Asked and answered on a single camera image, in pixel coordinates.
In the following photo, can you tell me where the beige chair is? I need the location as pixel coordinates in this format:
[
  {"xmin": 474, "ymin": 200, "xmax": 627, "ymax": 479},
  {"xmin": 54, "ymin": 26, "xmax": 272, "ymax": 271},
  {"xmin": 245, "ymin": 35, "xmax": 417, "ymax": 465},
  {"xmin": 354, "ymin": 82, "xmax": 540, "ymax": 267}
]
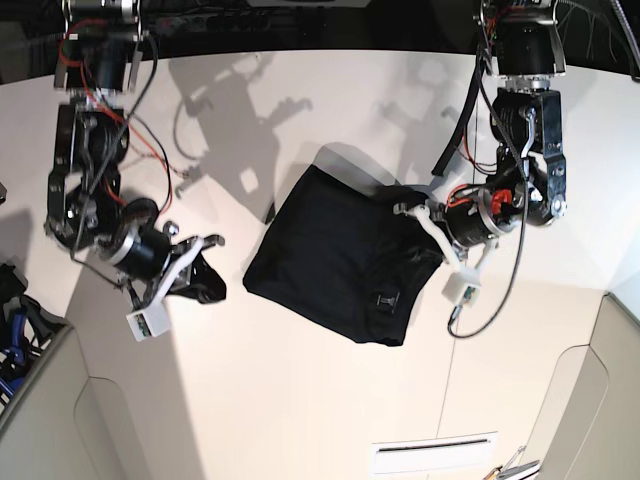
[
  {"xmin": 522, "ymin": 294, "xmax": 639, "ymax": 479},
  {"xmin": 1, "ymin": 327, "xmax": 128, "ymax": 480}
]

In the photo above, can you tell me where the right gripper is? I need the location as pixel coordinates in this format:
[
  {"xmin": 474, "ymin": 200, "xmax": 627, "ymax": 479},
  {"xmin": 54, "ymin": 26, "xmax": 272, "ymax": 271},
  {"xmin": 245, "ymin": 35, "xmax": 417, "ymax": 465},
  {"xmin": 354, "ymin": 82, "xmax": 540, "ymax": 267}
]
[{"xmin": 97, "ymin": 199, "xmax": 227, "ymax": 310}]

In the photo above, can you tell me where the black T-shirt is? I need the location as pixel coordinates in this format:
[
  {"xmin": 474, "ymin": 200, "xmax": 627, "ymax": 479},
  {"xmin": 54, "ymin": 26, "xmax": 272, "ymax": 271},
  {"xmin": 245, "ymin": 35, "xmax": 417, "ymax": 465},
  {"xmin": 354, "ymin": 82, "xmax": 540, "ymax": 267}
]
[{"xmin": 243, "ymin": 166, "xmax": 443, "ymax": 347}]

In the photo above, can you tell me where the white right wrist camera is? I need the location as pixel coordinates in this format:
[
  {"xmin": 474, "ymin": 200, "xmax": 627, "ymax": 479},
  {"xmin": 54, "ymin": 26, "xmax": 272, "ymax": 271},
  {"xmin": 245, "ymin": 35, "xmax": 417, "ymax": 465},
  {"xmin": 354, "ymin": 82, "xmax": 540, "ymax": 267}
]
[{"xmin": 126, "ymin": 302, "xmax": 171, "ymax": 342}]

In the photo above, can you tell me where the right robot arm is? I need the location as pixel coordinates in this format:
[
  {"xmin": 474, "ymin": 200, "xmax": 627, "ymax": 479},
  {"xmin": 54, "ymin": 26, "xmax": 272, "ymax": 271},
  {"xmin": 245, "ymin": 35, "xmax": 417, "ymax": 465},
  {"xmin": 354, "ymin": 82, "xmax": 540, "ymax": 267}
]
[{"xmin": 44, "ymin": 1, "xmax": 227, "ymax": 308}]

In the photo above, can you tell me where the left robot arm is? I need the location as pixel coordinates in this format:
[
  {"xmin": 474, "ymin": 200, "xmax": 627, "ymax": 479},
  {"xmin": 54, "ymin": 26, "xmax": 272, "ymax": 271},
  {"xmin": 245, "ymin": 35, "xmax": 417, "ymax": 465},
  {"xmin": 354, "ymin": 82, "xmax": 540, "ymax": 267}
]
[{"xmin": 396, "ymin": 1, "xmax": 567, "ymax": 277}]

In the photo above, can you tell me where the blue black clutter pile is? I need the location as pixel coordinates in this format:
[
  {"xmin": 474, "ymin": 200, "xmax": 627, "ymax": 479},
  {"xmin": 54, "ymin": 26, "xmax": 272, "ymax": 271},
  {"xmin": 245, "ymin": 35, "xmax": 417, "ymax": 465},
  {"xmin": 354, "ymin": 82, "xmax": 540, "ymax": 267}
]
[{"xmin": 1, "ymin": 263, "xmax": 67, "ymax": 408}]

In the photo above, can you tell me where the grey pliers tool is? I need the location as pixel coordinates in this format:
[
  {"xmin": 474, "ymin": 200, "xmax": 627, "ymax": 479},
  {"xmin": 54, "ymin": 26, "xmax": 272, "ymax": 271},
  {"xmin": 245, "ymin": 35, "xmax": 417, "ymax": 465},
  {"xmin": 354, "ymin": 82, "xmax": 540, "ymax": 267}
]
[{"xmin": 483, "ymin": 446, "xmax": 541, "ymax": 480}]

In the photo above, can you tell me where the beige left chair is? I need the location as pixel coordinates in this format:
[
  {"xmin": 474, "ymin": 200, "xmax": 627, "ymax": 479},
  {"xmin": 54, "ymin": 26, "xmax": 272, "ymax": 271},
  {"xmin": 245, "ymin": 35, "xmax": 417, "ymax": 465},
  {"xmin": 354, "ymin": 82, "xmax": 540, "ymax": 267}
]
[{"xmin": 1, "ymin": 327, "xmax": 128, "ymax": 480}]

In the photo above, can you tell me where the beige right chair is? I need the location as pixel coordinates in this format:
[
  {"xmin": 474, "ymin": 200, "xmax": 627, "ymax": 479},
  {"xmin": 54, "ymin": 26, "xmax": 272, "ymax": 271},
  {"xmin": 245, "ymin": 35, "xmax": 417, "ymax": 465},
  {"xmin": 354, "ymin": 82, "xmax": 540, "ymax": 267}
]
[{"xmin": 522, "ymin": 294, "xmax": 639, "ymax": 479}]

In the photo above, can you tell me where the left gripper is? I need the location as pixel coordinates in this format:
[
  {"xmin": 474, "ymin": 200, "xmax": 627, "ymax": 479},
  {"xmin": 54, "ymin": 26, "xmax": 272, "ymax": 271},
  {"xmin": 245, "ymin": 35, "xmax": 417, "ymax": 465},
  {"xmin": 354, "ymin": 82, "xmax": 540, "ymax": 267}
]
[{"xmin": 392, "ymin": 182, "xmax": 523, "ymax": 280}]

